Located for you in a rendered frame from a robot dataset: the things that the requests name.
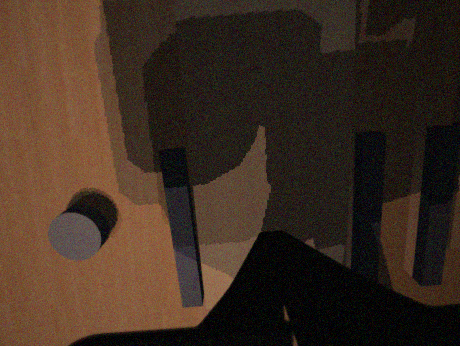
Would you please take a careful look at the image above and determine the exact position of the tan strip with purple zigzag pattern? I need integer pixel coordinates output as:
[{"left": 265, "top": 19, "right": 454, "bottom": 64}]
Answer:
[{"left": 446, "top": 52, "right": 460, "bottom": 250}]

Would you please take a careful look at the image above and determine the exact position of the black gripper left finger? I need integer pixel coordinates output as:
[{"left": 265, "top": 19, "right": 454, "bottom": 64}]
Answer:
[{"left": 69, "top": 231, "right": 293, "bottom": 346}]

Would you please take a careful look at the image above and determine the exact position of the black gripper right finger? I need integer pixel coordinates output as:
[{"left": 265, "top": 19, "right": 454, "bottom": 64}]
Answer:
[{"left": 272, "top": 230, "right": 460, "bottom": 346}]

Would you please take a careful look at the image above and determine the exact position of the grey cylinder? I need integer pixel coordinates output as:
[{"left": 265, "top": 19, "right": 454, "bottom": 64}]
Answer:
[{"left": 48, "top": 205, "right": 110, "bottom": 260}]

